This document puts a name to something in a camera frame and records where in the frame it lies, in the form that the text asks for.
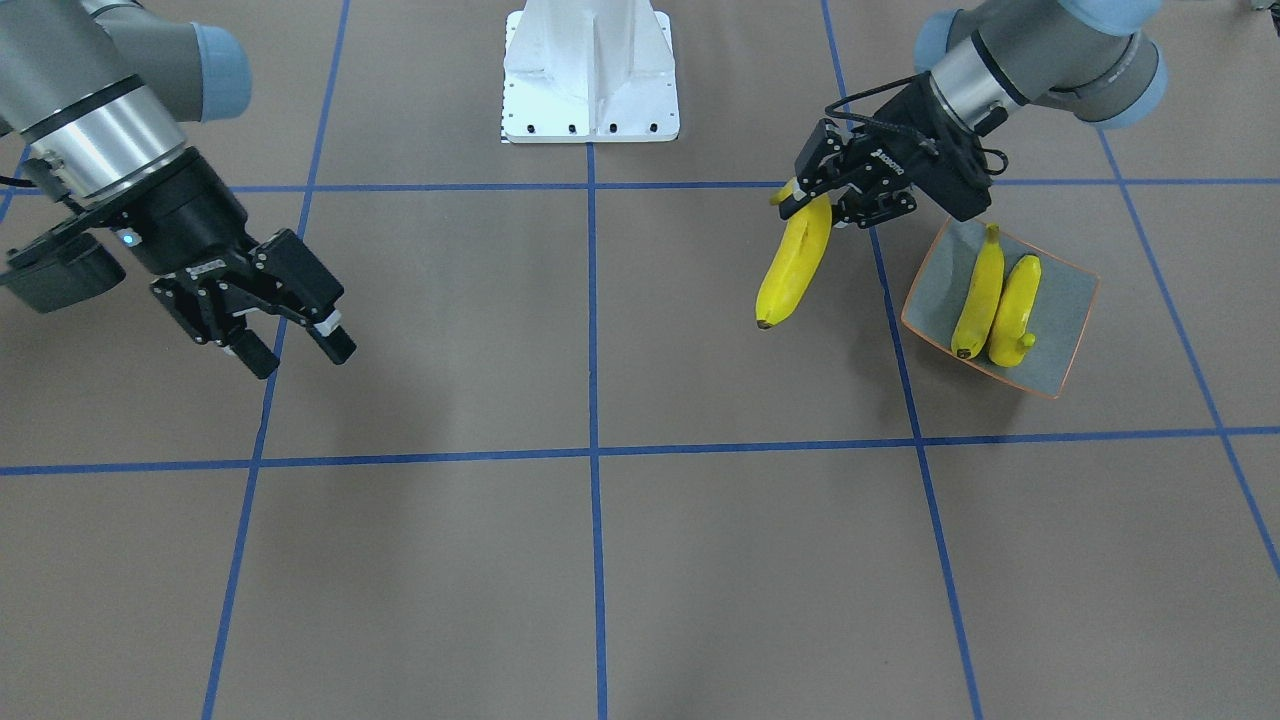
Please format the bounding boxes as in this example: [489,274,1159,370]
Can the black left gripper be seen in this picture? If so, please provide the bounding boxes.
[780,76,992,229]

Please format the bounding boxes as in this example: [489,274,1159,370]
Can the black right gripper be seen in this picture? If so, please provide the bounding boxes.
[124,149,356,380]

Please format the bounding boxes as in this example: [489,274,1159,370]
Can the yellow banana large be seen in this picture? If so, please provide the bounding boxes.
[755,193,833,331]

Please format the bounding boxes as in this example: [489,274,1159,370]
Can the yellow banana top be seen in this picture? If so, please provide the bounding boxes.
[950,223,1006,360]

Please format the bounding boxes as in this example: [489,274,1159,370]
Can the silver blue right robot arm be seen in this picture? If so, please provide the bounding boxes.
[1,1,356,379]

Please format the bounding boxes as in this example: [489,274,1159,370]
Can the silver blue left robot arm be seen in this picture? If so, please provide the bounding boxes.
[778,1,1170,228]

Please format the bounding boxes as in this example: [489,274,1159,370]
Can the grey square plate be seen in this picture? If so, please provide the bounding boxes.
[901,220,1100,398]

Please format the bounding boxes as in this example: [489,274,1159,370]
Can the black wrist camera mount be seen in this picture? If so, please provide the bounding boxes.
[1,208,125,314]

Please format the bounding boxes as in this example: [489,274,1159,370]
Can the white pedestal column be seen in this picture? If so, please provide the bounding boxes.
[500,1,681,143]

